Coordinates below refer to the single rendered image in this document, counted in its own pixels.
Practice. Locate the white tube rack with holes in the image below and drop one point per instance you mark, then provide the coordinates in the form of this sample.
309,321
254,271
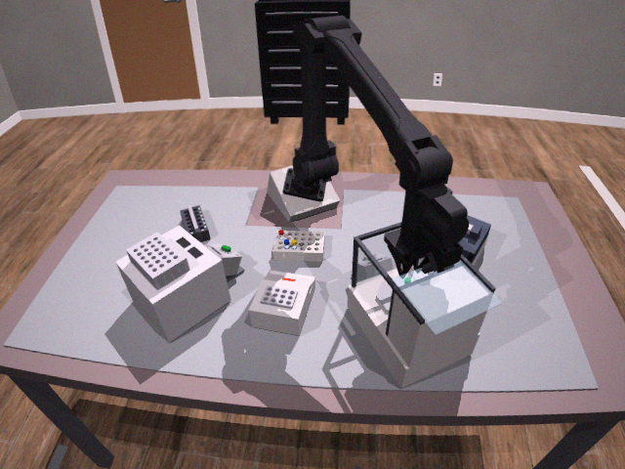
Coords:
310,246

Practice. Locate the light grey bench mat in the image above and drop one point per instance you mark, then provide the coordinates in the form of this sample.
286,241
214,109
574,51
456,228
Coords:
84,310

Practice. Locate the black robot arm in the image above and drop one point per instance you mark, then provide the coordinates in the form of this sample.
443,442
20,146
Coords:
444,217

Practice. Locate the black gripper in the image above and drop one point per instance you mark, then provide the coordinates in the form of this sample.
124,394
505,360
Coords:
398,250

